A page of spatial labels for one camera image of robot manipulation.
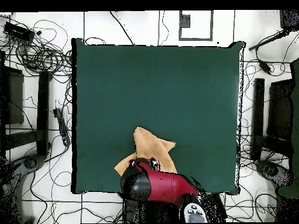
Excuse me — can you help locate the dark green hanging cloth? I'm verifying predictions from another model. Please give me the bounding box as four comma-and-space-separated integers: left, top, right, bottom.
277, 58, 299, 198

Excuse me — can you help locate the black stand bar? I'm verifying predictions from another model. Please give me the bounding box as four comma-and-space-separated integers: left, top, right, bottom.
36, 71, 53, 156
252, 78, 265, 160

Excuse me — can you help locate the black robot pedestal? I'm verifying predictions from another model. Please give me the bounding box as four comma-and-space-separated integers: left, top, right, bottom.
122, 192, 182, 223

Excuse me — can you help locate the black network box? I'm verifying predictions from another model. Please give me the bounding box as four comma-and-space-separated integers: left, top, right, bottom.
3, 21, 36, 43

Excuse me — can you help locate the grey floor tape frame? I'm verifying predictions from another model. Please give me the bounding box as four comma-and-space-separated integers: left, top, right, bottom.
179, 9, 214, 42

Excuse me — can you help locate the black boom pole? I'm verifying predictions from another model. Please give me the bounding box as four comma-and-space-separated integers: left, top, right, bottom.
248, 29, 291, 51

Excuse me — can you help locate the black speckled box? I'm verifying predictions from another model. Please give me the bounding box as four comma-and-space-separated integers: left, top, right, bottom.
279, 9, 299, 30

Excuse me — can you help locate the black floor cable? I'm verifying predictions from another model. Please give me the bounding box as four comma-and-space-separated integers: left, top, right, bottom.
109, 10, 135, 46

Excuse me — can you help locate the black power strip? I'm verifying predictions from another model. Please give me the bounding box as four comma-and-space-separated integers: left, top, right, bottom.
53, 107, 71, 147

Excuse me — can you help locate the yellow terry towel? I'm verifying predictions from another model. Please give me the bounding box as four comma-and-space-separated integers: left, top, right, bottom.
113, 126, 178, 177

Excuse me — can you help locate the dark grey square plate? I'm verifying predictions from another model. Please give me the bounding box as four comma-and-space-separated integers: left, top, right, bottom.
179, 14, 192, 29

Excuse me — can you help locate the dark green table cloth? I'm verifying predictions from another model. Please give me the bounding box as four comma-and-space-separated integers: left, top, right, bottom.
71, 37, 246, 195

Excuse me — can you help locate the black flat box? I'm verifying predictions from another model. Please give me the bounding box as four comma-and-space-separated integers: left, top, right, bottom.
266, 78, 294, 141
0, 65, 25, 125

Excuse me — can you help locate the black power adapter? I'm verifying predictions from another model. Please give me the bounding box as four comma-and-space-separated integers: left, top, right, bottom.
258, 59, 272, 75

